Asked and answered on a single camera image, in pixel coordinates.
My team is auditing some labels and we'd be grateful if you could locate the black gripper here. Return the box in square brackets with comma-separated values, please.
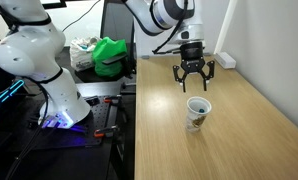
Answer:
[172, 41, 216, 93]

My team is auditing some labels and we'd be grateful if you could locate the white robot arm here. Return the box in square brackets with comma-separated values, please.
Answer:
[0, 0, 204, 129]

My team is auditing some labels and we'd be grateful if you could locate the white box on table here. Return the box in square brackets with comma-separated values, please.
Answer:
[215, 52, 236, 69]

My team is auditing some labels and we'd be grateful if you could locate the white patterned paper cup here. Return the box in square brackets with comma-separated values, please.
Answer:
[185, 96, 212, 132]

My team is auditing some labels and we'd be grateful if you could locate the orange black clamp far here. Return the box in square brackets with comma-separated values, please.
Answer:
[103, 95, 122, 104]

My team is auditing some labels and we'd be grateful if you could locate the orange black clamp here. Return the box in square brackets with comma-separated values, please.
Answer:
[93, 125, 119, 138]
[103, 95, 122, 104]

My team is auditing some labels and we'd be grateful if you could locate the black office chair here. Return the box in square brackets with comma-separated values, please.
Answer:
[100, 0, 136, 72]

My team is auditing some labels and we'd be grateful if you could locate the green plastic bag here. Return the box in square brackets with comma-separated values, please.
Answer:
[92, 37, 127, 77]

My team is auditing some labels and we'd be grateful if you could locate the orange black clamp near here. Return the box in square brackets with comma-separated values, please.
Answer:
[93, 125, 119, 138]

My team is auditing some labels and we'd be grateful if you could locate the white plastic bag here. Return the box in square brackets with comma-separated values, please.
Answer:
[69, 37, 101, 72]

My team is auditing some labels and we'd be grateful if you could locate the cyan lit computer case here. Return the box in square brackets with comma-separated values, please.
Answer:
[0, 79, 25, 116]

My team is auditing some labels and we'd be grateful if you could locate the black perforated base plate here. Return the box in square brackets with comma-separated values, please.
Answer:
[9, 96, 116, 152]

